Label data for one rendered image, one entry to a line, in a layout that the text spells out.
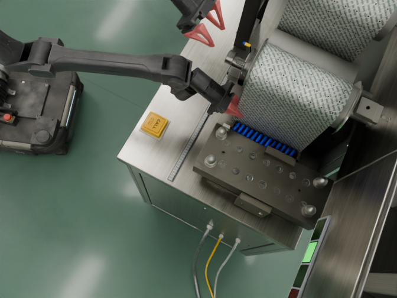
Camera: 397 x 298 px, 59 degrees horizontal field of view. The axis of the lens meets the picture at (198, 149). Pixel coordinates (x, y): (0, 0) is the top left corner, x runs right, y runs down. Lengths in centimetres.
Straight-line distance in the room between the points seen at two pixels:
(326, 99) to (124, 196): 146
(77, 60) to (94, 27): 159
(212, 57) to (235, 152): 44
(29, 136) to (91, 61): 111
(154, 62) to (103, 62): 14
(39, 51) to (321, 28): 77
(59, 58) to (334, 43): 75
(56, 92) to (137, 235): 91
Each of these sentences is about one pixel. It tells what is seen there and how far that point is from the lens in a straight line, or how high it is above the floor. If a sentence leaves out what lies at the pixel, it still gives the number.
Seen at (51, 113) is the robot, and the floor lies 24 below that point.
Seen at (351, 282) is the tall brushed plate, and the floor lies 142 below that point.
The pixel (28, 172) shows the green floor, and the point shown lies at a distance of 228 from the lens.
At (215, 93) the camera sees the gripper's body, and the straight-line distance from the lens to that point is 101.
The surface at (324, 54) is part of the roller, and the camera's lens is 106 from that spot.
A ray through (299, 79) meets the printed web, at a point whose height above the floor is 131.
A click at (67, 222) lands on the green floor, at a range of 215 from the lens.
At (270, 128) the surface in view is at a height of 109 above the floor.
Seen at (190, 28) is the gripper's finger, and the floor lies 134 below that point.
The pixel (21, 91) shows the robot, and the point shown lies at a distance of 218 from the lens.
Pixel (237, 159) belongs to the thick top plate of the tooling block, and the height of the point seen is 103.
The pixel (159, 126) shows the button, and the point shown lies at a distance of 121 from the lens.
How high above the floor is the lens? 205
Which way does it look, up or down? 71 degrees down
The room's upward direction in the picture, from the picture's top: 11 degrees clockwise
